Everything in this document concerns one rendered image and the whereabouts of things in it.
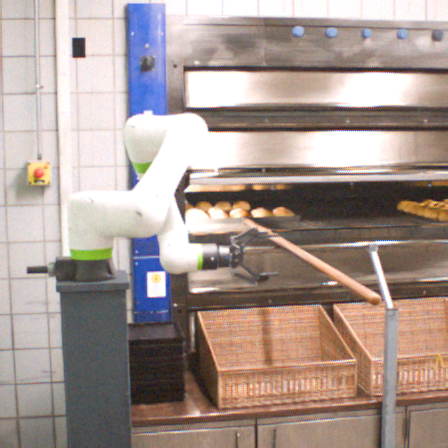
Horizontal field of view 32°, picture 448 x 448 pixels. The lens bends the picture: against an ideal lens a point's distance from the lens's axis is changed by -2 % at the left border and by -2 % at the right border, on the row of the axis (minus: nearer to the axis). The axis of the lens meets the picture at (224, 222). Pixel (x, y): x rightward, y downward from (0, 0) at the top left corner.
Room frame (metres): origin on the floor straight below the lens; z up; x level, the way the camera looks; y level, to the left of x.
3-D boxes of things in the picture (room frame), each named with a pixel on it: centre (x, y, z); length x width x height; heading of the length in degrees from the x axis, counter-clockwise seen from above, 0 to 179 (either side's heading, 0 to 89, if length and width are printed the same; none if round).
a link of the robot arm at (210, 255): (2.68, 0.05, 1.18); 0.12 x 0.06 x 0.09; 9
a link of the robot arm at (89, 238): (2.22, 0.37, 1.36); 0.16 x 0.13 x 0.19; 70
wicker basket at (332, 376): (3.10, -0.19, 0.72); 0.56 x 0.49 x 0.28; 101
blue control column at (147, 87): (4.21, 0.47, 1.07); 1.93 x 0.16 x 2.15; 9
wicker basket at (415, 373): (3.20, -0.79, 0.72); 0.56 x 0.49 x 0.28; 101
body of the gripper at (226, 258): (2.69, -0.02, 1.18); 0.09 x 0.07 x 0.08; 99
